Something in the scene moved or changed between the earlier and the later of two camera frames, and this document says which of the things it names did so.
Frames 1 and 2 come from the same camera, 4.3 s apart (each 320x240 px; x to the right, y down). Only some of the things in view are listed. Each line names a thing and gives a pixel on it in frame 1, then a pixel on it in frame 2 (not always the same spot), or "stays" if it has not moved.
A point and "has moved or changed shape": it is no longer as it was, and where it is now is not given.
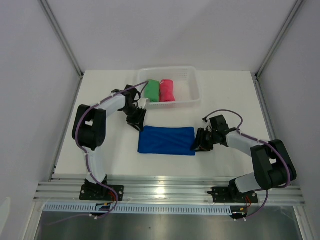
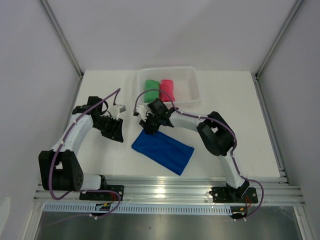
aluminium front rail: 157,191 stays
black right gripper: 199,144 to 146,125
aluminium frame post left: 46,8 stays
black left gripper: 137,122 to 115,132
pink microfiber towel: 166,93 stays
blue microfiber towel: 167,140 has moved or changed shape
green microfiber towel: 152,90 stays
